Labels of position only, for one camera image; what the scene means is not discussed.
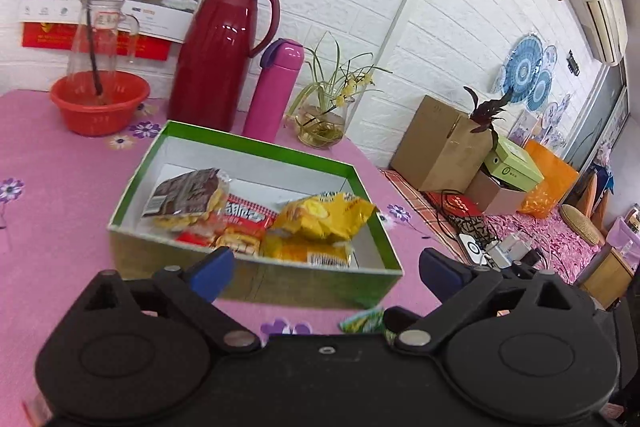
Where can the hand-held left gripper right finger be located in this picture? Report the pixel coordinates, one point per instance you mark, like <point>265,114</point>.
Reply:
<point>442,272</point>

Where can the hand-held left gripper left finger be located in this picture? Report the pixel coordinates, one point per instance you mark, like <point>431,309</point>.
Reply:
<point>215,267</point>

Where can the red checkered snack packet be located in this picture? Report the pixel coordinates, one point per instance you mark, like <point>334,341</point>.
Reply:
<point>240,219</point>

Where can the clear brown-label snack packet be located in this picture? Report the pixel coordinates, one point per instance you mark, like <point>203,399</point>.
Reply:
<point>185,197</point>

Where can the green cardboard box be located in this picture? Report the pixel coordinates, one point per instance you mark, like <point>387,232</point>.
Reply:
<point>300,287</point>

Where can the green pea snack packet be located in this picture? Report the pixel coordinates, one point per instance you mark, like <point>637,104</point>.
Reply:
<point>362,322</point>

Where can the clear yellow cake packet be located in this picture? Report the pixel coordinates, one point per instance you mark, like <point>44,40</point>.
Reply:
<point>310,252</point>

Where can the golden yellow snack packet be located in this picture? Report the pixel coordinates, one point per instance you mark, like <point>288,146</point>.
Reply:
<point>325,217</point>

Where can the white charger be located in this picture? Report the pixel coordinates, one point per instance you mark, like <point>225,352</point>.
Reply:
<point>472,249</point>

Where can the red bag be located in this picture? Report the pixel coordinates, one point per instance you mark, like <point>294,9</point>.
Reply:
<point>460,207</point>

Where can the white power strip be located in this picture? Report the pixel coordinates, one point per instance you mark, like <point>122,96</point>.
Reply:
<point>510,249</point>

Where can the plaid cloth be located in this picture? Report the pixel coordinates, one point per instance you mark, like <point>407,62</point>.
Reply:
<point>415,202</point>

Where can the small brown carton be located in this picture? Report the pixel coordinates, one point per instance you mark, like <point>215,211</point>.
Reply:
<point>495,199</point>

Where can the brown cardboard box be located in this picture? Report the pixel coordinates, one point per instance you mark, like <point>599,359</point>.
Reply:
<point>435,147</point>

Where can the light green shoe box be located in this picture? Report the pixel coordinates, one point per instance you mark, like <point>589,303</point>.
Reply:
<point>515,164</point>

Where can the orange bag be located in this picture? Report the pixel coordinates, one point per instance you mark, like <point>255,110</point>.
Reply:
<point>550,182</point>

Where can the woven round cushion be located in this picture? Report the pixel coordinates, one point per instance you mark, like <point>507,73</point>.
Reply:
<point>582,224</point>

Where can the purple leaf plant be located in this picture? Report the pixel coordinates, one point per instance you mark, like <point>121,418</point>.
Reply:
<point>482,114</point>

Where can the wooden cabinet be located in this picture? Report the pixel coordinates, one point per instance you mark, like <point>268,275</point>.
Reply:
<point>610,277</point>

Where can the pink floral tablecloth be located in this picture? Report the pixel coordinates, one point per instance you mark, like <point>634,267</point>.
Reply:
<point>50,232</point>

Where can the plant in glass vase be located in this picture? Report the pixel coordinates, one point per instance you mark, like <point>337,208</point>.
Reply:
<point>320,127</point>

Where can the pink bottle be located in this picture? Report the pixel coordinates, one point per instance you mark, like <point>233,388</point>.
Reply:
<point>272,97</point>

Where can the red plastic basin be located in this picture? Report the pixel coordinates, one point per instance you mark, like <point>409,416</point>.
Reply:
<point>100,117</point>

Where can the purple plastic bin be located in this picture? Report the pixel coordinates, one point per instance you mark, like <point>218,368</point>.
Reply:
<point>627,232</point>

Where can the red thermos jug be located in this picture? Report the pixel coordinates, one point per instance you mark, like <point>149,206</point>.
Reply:
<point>215,52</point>

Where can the large blue round fan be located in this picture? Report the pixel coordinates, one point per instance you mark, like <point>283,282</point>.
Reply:
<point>520,67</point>

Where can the dark stirring stick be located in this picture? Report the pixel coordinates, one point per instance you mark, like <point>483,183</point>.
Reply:
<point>92,52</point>

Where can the glass pitcher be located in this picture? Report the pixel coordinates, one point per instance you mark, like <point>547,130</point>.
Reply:
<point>107,42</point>

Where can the white air conditioner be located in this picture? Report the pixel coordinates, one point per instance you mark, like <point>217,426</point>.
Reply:
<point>600,7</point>

